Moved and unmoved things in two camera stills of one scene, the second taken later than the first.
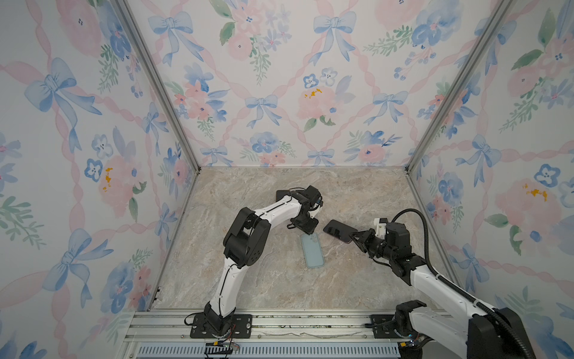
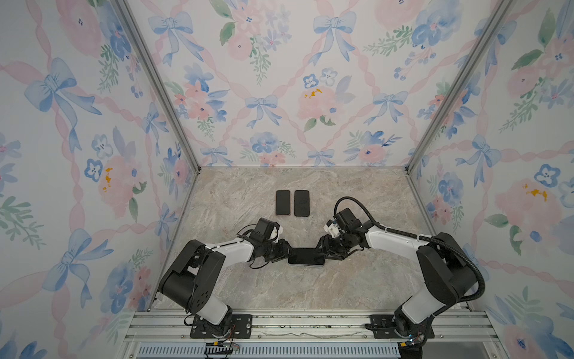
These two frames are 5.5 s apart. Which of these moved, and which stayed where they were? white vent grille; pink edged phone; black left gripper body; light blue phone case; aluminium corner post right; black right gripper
Moved: black right gripper; pink edged phone; black left gripper body; light blue phone case
Stayed: white vent grille; aluminium corner post right
